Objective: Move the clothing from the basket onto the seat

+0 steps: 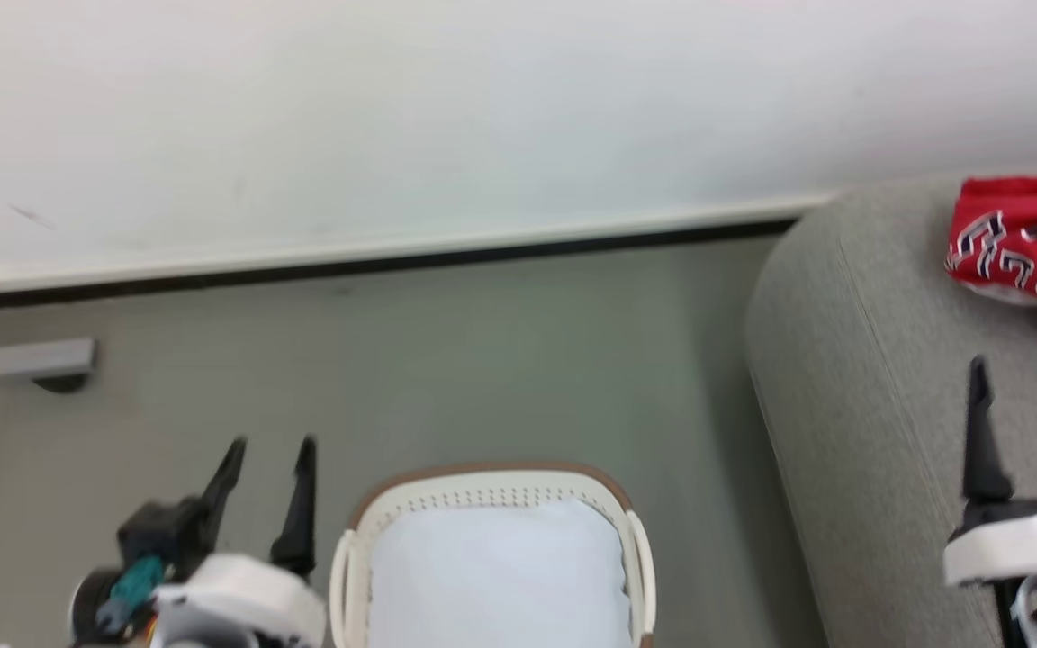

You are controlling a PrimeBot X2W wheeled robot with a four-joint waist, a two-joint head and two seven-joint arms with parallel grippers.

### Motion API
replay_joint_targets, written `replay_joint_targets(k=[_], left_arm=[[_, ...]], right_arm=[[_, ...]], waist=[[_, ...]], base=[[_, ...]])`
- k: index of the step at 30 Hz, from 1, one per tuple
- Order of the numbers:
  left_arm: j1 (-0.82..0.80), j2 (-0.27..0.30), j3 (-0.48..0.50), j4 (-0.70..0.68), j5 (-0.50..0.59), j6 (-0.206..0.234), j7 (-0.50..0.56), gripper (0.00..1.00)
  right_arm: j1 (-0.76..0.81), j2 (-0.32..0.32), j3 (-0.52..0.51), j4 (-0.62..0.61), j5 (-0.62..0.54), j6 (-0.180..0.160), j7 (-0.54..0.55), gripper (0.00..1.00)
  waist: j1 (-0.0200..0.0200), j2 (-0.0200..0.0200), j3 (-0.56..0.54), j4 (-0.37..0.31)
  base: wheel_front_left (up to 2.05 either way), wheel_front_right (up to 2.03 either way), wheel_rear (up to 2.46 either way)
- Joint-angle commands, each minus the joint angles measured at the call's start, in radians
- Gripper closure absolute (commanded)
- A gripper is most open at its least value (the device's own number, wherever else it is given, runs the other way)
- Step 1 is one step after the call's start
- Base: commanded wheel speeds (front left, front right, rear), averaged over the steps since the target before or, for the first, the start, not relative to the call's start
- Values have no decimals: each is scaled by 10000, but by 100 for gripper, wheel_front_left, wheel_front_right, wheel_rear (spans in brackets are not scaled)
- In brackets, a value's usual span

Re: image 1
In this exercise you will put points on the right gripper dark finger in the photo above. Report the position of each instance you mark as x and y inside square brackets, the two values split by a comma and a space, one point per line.
[984, 441]

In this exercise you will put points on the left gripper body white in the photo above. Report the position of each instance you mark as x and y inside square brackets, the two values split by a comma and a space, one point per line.
[239, 603]

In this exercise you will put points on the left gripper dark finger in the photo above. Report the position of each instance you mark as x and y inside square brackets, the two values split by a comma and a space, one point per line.
[298, 513]
[226, 481]

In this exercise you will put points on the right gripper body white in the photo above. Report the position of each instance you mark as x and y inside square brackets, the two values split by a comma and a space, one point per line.
[1023, 540]

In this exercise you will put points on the red and white sports jersey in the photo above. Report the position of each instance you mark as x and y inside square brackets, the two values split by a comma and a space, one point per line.
[1018, 238]

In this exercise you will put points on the grey fabric sofa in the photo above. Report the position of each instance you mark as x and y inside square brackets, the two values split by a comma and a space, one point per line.
[861, 387]

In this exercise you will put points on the cream plastic laundry basket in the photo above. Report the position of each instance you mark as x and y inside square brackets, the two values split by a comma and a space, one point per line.
[491, 486]

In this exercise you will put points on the white cloth basket liner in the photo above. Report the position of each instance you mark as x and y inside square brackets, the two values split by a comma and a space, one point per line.
[496, 576]

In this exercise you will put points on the white baseboard strip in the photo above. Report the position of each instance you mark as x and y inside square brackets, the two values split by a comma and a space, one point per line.
[392, 247]

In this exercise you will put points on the black left wrist camera block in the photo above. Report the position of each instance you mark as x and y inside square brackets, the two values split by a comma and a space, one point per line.
[163, 535]

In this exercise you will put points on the black round frame foot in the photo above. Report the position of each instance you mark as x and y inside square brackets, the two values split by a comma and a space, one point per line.
[59, 383]

